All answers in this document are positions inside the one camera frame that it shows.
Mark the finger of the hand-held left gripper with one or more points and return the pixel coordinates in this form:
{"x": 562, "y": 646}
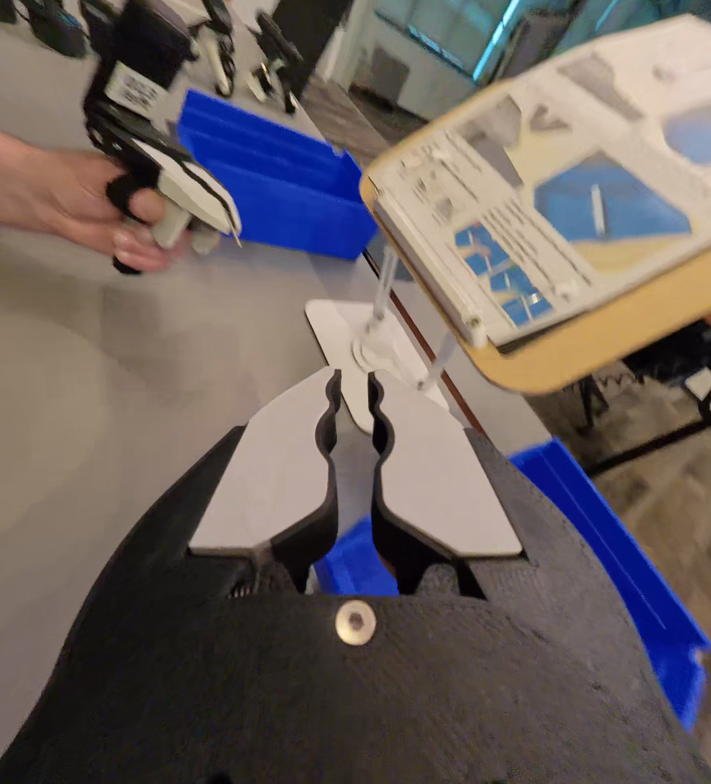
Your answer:
{"x": 159, "y": 153}
{"x": 202, "y": 196}

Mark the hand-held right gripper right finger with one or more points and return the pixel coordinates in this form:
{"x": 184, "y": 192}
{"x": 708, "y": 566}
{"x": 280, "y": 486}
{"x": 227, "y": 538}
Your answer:
{"x": 447, "y": 490}

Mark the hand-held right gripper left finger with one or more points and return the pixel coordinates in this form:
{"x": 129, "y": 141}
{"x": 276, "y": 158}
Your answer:
{"x": 269, "y": 484}

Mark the silver bolt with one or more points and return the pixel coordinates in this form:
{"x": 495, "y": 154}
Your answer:
{"x": 236, "y": 233}

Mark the blue plastic bin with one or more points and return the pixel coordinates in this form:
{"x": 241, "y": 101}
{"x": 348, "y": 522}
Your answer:
{"x": 282, "y": 184}
{"x": 607, "y": 551}

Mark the person's left hand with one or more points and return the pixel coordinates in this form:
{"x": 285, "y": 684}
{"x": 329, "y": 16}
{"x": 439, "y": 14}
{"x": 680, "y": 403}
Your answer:
{"x": 43, "y": 190}

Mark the white document stand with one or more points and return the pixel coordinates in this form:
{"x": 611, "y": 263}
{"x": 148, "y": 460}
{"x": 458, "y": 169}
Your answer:
{"x": 331, "y": 324}

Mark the printed instruction sheet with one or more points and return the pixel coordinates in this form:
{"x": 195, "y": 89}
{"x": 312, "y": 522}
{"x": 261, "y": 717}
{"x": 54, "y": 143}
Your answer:
{"x": 515, "y": 184}

